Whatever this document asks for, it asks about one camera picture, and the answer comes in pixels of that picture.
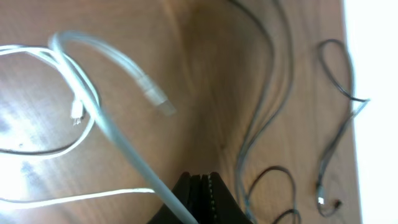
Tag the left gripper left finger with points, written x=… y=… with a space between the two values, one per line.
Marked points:
x=187 y=190

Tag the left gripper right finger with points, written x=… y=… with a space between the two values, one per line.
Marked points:
x=218 y=206

